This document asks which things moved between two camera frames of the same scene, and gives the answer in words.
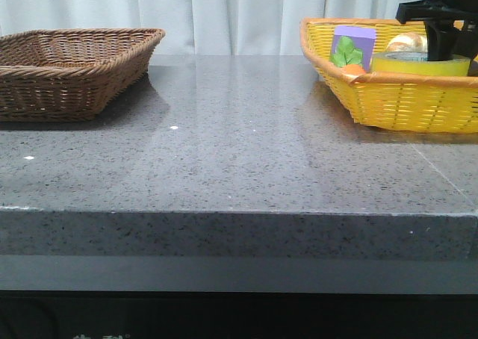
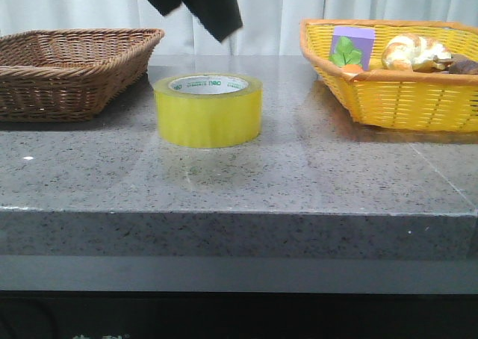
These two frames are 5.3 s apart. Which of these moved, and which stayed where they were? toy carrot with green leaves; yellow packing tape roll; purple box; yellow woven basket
Moved: yellow packing tape roll
Stayed: purple box; yellow woven basket; toy carrot with green leaves
